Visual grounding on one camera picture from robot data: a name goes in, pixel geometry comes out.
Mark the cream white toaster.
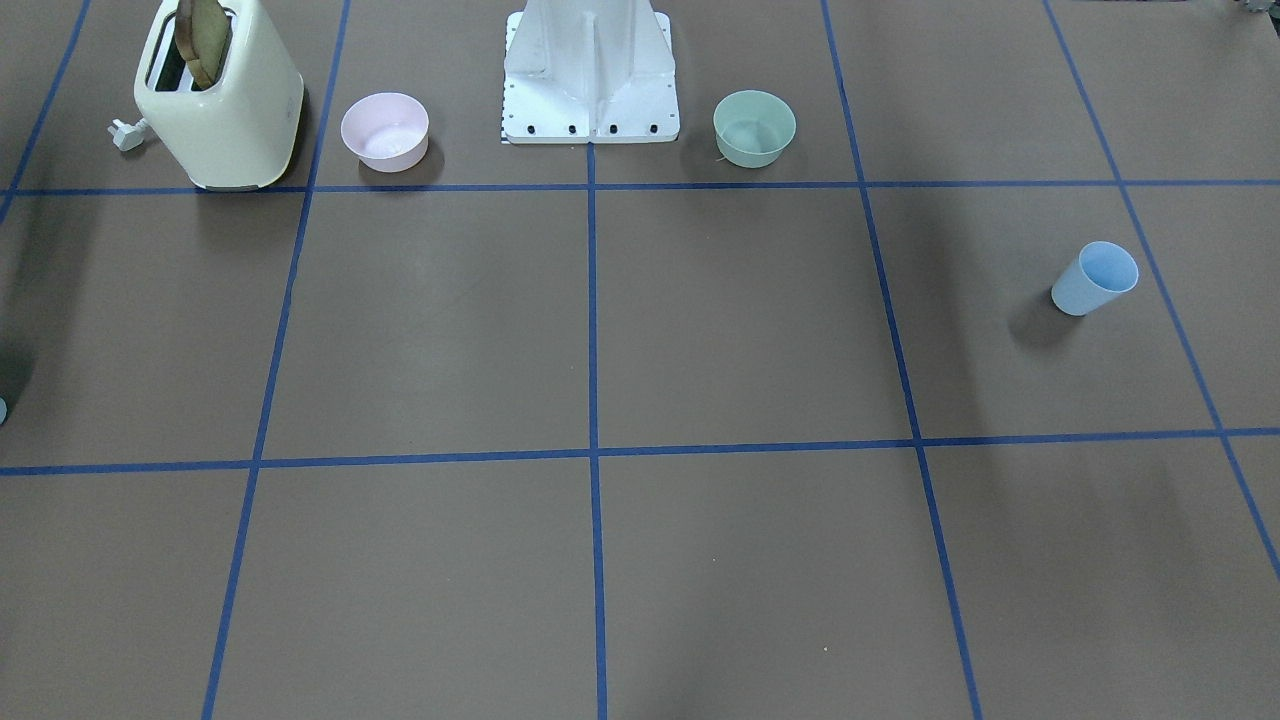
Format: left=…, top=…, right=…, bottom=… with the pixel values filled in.
left=133, top=1, right=305, bottom=192

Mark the green plastic bowl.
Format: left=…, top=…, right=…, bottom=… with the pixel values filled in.
left=712, top=88, right=797, bottom=169

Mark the toast slice in toaster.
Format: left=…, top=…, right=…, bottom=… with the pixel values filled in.
left=173, top=0, right=232, bottom=91

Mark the white power plug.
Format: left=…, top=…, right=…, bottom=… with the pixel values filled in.
left=108, top=118, right=151, bottom=152

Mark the pink plastic bowl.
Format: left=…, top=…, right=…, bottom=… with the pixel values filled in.
left=340, top=92, right=430, bottom=173

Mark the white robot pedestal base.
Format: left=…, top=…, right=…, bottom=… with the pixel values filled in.
left=500, top=1, right=681, bottom=145

